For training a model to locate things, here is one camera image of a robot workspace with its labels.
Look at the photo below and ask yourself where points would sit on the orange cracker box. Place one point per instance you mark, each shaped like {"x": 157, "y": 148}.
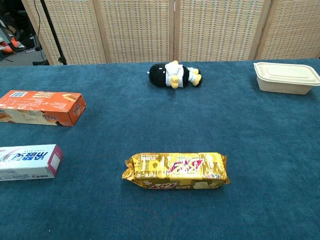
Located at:
{"x": 37, "y": 102}

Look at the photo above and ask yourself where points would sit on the white toothpaste box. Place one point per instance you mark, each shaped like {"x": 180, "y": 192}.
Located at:
{"x": 25, "y": 160}

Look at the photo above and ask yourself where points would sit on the black plush toy white shirt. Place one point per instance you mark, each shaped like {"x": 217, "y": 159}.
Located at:
{"x": 157, "y": 75}

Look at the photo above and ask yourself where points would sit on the golden biscuit packet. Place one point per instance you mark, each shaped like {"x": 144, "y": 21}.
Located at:
{"x": 175, "y": 170}

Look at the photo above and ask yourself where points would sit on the blue carpet table cover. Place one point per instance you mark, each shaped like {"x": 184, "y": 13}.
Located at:
{"x": 225, "y": 137}

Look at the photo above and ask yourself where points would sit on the wicker folding screen panel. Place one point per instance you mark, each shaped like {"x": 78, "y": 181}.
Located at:
{"x": 295, "y": 30}
{"x": 135, "y": 30}
{"x": 75, "y": 30}
{"x": 220, "y": 30}

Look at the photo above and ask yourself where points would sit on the beige lidded lunch container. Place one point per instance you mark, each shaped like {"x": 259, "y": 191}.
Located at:
{"x": 285, "y": 77}

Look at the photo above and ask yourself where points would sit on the black tripod stand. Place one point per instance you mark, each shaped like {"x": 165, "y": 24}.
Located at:
{"x": 51, "y": 27}

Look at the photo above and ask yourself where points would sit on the orange black item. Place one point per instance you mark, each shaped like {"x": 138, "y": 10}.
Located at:
{"x": 15, "y": 43}

